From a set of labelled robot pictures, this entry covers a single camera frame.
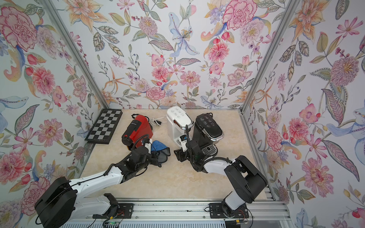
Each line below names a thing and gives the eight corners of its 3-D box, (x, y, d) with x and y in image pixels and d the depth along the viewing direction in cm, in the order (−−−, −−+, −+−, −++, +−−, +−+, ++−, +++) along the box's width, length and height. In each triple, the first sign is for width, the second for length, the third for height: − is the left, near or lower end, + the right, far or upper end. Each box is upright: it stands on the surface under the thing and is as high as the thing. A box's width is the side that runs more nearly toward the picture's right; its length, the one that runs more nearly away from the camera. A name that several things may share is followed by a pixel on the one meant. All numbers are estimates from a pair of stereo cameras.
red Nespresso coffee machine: (130, 154, 97) (120, 138, 82) (145, 128, 111) (139, 110, 96) (140, 157, 96) (132, 141, 81) (153, 130, 110) (149, 112, 95)
